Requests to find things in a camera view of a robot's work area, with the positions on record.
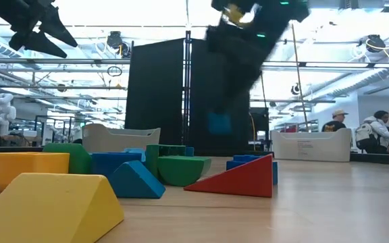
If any red triangle wedge block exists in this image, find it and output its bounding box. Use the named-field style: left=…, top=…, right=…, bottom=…
left=183, top=154, right=274, bottom=199

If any green half-cylinder block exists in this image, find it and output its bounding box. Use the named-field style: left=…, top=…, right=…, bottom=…
left=156, top=155, right=212, bottom=188

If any black hanging cable loop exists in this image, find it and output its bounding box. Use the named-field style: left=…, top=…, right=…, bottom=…
left=106, top=65, right=124, bottom=78

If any black ceiling cable reel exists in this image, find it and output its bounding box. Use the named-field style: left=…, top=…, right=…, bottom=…
left=358, top=34, right=388, bottom=54
left=105, top=30, right=131, bottom=59

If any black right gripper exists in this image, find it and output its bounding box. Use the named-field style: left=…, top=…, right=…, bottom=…
left=206, top=23, right=283, bottom=114

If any green oblong block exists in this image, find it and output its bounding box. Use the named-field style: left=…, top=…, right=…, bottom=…
left=146, top=144, right=187, bottom=176

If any grey overhead frame beam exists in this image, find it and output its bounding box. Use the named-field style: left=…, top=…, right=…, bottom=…
left=0, top=57, right=389, bottom=74

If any small blue square block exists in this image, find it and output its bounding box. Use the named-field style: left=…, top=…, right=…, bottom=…
left=226, top=154, right=279, bottom=186
left=123, top=147, right=147, bottom=163

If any white plastic bin with label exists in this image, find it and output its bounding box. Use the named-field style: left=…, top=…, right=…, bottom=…
left=270, top=128, right=353, bottom=163

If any yellow tape band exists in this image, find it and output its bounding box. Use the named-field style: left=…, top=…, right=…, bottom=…
left=222, top=3, right=261, bottom=28

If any blue studded brick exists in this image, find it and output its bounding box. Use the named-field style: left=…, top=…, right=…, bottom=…
left=90, top=152, right=144, bottom=177

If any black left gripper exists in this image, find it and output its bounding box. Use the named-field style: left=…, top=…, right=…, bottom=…
left=0, top=0, right=78, bottom=59

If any yellow hollow square block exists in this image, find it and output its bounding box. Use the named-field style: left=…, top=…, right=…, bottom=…
left=0, top=151, right=71, bottom=194

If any blue triangle prism block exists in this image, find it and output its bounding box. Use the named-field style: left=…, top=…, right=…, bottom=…
left=108, top=159, right=166, bottom=199

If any person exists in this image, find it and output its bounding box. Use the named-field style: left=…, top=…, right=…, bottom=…
left=363, top=110, right=389, bottom=155
left=321, top=108, right=350, bottom=133

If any yellow trapezoid block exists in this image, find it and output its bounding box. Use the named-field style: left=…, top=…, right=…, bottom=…
left=0, top=172, right=126, bottom=243

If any grey backpack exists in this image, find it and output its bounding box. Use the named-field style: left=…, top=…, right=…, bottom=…
left=355, top=121, right=374, bottom=142

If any small blue triangle block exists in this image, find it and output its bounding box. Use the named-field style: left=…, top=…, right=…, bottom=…
left=207, top=112, right=233, bottom=136

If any green rounded block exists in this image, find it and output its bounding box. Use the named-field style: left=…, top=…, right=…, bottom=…
left=42, top=142, right=93, bottom=176

